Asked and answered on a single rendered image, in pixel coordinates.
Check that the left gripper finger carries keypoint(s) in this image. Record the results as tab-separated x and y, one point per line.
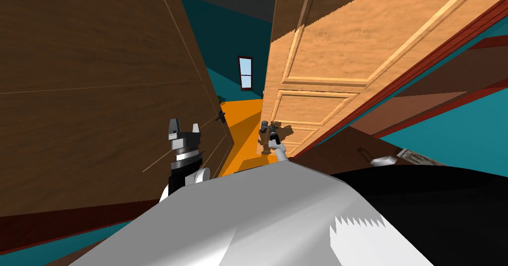
195	128
174	129

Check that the dark brown door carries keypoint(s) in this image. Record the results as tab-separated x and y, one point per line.
87	99

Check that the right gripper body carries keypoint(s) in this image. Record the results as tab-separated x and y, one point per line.
274	139

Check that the light wooden panelled door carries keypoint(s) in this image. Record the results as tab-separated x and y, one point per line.
337	47

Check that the red framed window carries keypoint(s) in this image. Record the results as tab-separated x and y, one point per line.
245	72

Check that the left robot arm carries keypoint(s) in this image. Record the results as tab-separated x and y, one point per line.
183	170

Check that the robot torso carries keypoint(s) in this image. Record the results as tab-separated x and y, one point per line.
258	218

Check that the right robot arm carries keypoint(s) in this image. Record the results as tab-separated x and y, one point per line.
436	218

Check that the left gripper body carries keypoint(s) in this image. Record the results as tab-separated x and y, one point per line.
187	141

